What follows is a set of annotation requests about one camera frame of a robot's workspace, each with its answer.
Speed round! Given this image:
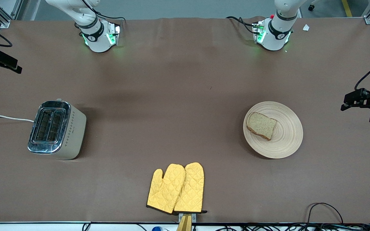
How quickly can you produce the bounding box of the round light wooden plate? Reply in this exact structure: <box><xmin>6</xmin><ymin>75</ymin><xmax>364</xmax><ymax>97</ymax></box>
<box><xmin>243</xmin><ymin>101</ymin><xmax>304</xmax><ymax>159</ymax></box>

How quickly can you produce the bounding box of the brown bread toast slice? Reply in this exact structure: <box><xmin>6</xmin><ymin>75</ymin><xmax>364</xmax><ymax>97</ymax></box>
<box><xmin>247</xmin><ymin>112</ymin><xmax>278</xmax><ymax>141</ymax></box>

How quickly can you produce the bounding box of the cream and chrome toaster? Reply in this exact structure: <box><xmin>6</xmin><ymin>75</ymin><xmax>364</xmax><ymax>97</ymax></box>
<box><xmin>28</xmin><ymin>98</ymin><xmax>87</xmax><ymax>160</ymax></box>

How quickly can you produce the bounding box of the yellow quilted oven mitt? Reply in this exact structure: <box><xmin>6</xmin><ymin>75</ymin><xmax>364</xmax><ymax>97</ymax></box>
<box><xmin>173</xmin><ymin>162</ymin><xmax>207</xmax><ymax>214</ymax></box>
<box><xmin>146</xmin><ymin>164</ymin><xmax>186</xmax><ymax>215</ymax></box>

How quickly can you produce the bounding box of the white toaster power cord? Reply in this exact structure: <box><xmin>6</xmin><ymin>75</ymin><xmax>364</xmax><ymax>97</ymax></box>
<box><xmin>0</xmin><ymin>115</ymin><xmax>35</xmax><ymax>123</ymax></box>

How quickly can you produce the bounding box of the black looped cable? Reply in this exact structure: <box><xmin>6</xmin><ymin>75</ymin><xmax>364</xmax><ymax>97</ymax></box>
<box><xmin>306</xmin><ymin>202</ymin><xmax>344</xmax><ymax>225</ymax></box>

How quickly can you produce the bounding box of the black right arm base cable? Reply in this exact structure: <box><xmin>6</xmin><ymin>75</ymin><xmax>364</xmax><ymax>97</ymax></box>
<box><xmin>82</xmin><ymin>0</ymin><xmax>126</xmax><ymax>23</ymax></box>

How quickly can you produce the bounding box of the black arm base cable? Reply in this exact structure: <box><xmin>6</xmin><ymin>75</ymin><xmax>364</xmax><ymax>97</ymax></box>
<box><xmin>82</xmin><ymin>0</ymin><xmax>126</xmax><ymax>23</ymax></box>
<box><xmin>226</xmin><ymin>16</ymin><xmax>257</xmax><ymax>34</ymax></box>

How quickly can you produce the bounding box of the black left arm base cable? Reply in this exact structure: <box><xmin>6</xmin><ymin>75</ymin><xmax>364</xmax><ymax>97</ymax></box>
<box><xmin>226</xmin><ymin>16</ymin><xmax>257</xmax><ymax>34</ymax></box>

